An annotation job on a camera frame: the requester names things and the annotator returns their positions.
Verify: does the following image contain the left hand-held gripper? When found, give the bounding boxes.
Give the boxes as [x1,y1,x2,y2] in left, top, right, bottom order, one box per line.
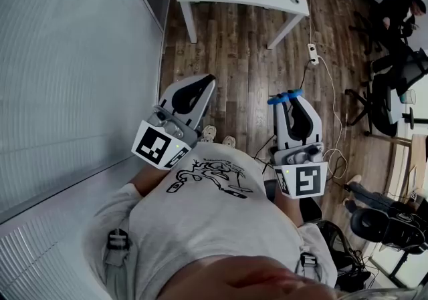
[130,73,217,171]

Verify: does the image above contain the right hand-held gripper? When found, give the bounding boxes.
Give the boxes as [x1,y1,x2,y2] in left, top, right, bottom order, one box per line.
[272,94,329,200]

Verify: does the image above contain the person's left forearm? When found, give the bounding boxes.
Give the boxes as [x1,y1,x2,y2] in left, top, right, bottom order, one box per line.
[133,158,175,198]

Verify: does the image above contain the person's right forearm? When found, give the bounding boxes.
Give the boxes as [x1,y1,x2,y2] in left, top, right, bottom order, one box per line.
[276,191,307,228]

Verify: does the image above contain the white power strip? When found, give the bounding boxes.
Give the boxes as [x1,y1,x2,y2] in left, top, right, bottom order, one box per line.
[307,43,319,65]

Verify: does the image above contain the black and grey office chair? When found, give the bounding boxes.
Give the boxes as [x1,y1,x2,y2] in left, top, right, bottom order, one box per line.
[344,47,428,137]

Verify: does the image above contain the black round stand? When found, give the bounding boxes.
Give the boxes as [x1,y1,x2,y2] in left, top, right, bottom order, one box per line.
[402,107,417,130]

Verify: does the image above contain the clear glass bowl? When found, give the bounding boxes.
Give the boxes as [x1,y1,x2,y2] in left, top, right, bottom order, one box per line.
[399,88,417,105]

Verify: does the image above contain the wooden board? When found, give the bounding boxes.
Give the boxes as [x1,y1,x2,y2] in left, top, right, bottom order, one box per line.
[384,133,428,201]

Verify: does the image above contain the white slatted window blinds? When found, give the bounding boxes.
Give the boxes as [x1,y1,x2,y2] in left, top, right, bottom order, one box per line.
[0,0,179,300]

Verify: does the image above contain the grey printed t-shirt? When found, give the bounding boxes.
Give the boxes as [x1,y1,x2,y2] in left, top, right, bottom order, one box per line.
[82,141,338,300]

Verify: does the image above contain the black device on stand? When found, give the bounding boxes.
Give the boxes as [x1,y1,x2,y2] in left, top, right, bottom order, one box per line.
[350,200,426,289]

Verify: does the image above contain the long white cable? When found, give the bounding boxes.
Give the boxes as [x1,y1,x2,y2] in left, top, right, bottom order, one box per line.
[316,55,348,180]

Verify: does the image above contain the thin white cable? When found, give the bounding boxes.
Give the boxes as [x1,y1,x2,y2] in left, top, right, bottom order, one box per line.
[306,0,318,45]

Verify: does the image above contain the grey harness strap black buckle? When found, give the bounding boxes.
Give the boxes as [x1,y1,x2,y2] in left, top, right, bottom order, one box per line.
[102,227,132,269]
[296,250,324,285]

